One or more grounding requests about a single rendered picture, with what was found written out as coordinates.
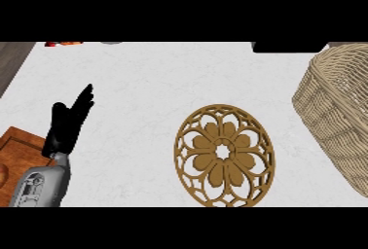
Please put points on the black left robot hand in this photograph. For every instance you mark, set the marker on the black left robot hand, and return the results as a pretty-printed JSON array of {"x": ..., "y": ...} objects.
[{"x": 67, "y": 126}]

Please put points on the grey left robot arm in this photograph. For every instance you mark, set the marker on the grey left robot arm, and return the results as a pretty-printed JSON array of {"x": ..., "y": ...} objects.
[{"x": 42, "y": 186}]

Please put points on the round brown openwork placemat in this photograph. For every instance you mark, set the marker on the round brown openwork placemat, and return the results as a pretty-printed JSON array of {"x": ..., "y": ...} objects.
[{"x": 224, "y": 155}]

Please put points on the beige wicker basket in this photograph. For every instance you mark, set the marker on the beige wicker basket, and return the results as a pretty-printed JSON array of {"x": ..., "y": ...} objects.
[{"x": 338, "y": 113}]

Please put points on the brown wooden cutting board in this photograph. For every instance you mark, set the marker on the brown wooden cutting board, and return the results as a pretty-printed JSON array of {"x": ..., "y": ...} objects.
[{"x": 20, "y": 162}]

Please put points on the red and orange object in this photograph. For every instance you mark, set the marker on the red and orange object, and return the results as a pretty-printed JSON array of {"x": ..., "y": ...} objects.
[{"x": 63, "y": 43}]

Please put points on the black appliance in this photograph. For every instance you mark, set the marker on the black appliance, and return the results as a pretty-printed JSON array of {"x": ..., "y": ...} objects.
[{"x": 289, "y": 47}]

